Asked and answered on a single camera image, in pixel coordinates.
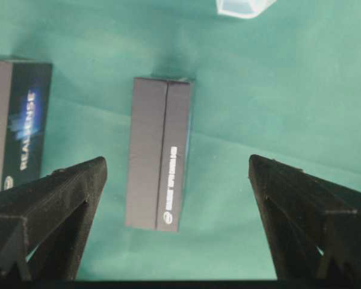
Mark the black RealSense box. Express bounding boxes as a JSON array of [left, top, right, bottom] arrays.
[[125, 78, 193, 232], [0, 58, 52, 191]]

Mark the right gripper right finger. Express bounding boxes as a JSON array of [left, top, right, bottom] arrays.
[[248, 154, 361, 288]]

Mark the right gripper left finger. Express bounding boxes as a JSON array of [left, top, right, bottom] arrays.
[[0, 157, 108, 288]]

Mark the clear plastic storage case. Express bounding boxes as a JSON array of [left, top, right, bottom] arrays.
[[215, 0, 277, 19]]

